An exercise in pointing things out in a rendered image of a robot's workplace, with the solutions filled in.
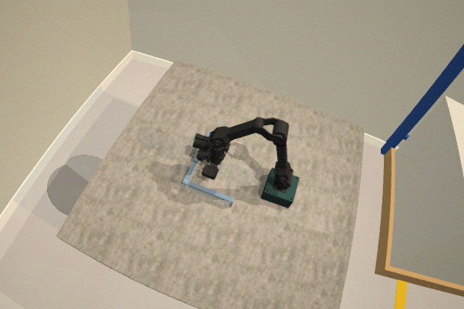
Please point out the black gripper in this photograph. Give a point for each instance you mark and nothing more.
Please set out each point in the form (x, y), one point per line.
(212, 170)

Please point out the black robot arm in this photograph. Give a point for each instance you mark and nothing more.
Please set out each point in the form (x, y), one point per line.
(218, 142)

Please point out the clear low corner wall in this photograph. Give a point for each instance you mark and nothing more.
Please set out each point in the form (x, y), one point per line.
(202, 193)

